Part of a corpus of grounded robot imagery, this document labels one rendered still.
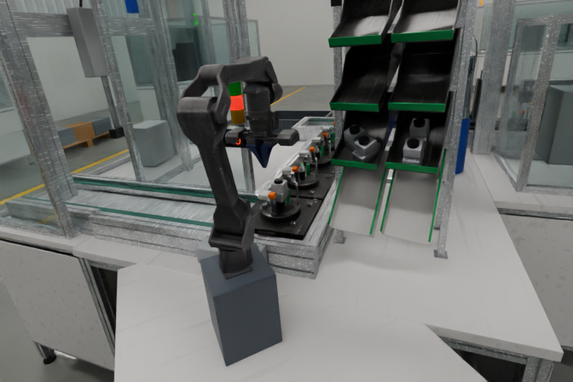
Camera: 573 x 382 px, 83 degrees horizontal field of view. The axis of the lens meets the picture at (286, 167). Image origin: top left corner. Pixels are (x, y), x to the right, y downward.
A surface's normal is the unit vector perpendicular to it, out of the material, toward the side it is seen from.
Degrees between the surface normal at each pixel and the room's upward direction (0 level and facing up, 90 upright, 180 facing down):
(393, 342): 0
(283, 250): 90
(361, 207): 45
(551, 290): 90
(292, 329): 0
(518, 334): 0
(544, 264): 90
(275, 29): 90
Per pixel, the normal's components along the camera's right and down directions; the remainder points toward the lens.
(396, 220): -0.40, -0.41
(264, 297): 0.43, 0.30
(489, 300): -0.07, -0.93
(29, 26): 0.94, 0.07
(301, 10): -0.34, 0.36
